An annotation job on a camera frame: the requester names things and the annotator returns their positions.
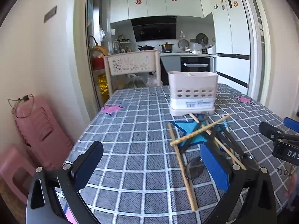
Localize pink star paper cutout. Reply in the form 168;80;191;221
100;104;124;115
235;95;255;104

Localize grey checked tablecloth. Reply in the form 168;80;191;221
57;83;299;224

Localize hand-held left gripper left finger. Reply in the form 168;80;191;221
26;141;104;224

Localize black range hood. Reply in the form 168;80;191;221
131;15;177;42

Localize dark round fan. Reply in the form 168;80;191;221
196;33;208;45

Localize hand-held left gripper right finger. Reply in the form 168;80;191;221
200;143;278;224

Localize patterned wooden chopstick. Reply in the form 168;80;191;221
170;113;234;146

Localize white wall cabinets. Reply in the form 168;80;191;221
110;0;206;24

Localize black chopstick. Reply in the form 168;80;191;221
216;125;236;166
206;127;234;162

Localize grey wall switch plate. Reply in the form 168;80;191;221
44;5;58;24

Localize plain wooden chopstick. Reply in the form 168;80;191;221
168;124;198;211
189;113;247;170

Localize dark translucent plastic spoon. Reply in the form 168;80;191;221
180;110;211;154
185;156;207;181

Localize gold foil package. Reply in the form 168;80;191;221
97;73;110;97

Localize beige plastic basket cart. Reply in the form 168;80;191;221
103;50;163;94

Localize red box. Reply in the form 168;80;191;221
91;56;104;70

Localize blue star paper cutout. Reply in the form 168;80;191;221
169;119;225;153

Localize white plastic container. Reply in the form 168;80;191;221
190;42;202;54

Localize white refrigerator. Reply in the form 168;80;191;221
211;0;251;89

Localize pale plastic utensil holder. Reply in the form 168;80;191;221
168;71;219;116

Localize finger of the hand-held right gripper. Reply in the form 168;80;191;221
259;122;299;143
283;117;299;131

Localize spice rack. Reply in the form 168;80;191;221
114;38;132;53

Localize black built-in oven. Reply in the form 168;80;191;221
180;56;211;73

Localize thin dark cable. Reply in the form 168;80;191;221
7;94;34;118

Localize person's right hand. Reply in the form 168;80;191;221
285;171;299;212

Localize grey kitchen counter cabinet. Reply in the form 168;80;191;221
160;52;218;85

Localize pink folded plastic stool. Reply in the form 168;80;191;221
15;96;73;168

